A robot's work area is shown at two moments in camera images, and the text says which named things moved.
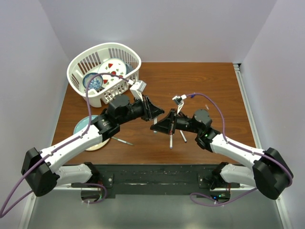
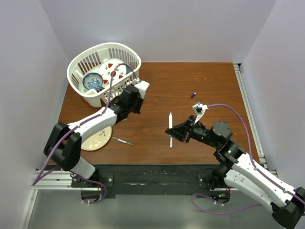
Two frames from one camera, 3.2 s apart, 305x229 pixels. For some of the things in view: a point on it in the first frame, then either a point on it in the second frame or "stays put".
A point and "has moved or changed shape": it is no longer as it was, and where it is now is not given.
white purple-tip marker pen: [171, 141] stays put
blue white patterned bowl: [96, 83] stays put
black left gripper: [150, 110] → [140, 100]
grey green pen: [122, 140] stays put
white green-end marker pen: [155, 122] has moved or changed shape
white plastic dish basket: [105, 71] stays put
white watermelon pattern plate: [114, 66] stays put
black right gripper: [165, 125] → [181, 131]
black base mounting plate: [155, 180] stays put
